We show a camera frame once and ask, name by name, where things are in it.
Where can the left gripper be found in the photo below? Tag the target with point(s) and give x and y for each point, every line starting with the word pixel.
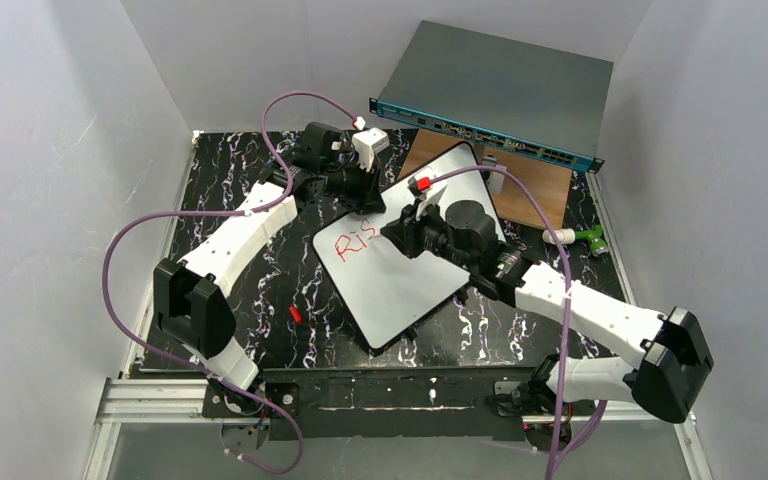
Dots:
pixel 367 191

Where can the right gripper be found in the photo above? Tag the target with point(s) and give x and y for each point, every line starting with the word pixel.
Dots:
pixel 412 229

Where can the white whiteboard black frame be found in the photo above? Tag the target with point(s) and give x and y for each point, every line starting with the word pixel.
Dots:
pixel 384 291

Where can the red marker cap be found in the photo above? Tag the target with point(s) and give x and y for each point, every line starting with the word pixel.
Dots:
pixel 296 315

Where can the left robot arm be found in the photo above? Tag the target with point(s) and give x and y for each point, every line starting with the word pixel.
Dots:
pixel 190 294

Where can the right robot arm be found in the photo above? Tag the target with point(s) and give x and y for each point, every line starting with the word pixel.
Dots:
pixel 660 361

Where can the wooden board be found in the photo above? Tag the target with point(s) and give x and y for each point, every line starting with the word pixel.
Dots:
pixel 549 184

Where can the green white toy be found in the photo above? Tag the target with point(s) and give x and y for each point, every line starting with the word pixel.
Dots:
pixel 593 238

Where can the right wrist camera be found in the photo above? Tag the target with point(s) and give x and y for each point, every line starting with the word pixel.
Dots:
pixel 427 190

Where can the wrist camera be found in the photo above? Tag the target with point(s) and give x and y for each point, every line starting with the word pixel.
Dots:
pixel 367 142
pixel 427 190

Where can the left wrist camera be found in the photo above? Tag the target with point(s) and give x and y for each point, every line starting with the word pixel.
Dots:
pixel 367 142

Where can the metal bracket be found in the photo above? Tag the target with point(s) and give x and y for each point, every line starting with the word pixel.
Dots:
pixel 493 178

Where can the blue network switch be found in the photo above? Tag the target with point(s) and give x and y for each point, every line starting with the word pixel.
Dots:
pixel 530 100

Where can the aluminium rail frame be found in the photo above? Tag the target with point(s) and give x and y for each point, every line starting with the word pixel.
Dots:
pixel 345 424

